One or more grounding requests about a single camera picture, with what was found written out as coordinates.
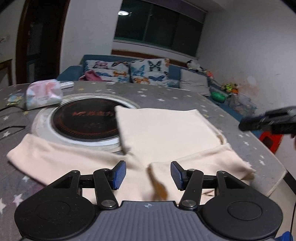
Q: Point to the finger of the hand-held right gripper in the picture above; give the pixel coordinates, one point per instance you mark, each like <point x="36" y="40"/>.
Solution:
<point x="252" y="124"/>

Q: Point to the blue patterned packet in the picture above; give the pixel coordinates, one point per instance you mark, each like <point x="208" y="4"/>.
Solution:
<point x="13" y="99"/>

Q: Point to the grey star tablecloth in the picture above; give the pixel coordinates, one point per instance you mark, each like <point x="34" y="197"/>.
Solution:
<point x="226" y="111"/>

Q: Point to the wooden chair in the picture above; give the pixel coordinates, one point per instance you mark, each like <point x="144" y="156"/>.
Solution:
<point x="7" y="67"/>

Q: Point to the blue corner sofa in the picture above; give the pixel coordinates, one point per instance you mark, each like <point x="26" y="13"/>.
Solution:
<point x="175" y="73"/>

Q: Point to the large butterfly print cushion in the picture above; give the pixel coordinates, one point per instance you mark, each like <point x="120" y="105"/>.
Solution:
<point x="150" y="71"/>

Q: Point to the small butterfly print cushion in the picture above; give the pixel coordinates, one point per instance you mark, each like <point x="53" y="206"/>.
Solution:
<point x="108" y="69"/>

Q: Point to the green bowl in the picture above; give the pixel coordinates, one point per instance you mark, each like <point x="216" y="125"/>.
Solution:
<point x="217" y="96"/>

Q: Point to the round induction cooker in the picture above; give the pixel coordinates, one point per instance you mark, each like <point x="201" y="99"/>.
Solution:
<point x="85" y="120"/>

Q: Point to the red plastic stool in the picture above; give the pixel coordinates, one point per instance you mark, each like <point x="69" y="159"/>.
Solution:
<point x="269" y="141"/>

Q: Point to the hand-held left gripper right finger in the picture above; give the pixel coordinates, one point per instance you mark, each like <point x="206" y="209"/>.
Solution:
<point x="177" y="175"/>

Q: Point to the dark wooden door frame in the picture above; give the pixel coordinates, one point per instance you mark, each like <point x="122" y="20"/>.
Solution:
<point x="20" y="46"/>

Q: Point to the white remote control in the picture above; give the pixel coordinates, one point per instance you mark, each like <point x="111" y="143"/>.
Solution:
<point x="67" y="84"/>

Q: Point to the pink cloth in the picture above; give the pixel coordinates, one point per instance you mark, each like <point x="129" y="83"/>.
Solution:
<point x="91" y="76"/>

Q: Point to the clear plastic storage box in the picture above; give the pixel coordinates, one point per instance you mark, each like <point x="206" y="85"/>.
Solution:
<point x="242" y="104"/>

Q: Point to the black and white plush toy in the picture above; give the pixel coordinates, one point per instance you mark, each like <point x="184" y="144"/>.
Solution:
<point x="194" y="65"/>

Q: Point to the cream garment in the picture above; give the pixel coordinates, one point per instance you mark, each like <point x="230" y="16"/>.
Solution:
<point x="166" y="134"/>

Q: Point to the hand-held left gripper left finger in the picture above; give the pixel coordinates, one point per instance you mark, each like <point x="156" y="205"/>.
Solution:
<point x="119" y="175"/>

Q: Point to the pink and white tissue pack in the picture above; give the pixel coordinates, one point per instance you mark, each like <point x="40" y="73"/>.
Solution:
<point x="44" y="93"/>

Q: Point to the dark window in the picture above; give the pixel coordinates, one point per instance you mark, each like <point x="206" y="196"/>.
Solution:
<point x="161" y="25"/>

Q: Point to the grey cushion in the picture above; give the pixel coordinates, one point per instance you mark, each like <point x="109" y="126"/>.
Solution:
<point x="194" y="81"/>

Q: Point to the brown teddy bear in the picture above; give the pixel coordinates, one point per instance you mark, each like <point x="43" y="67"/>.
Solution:
<point x="229" y="87"/>

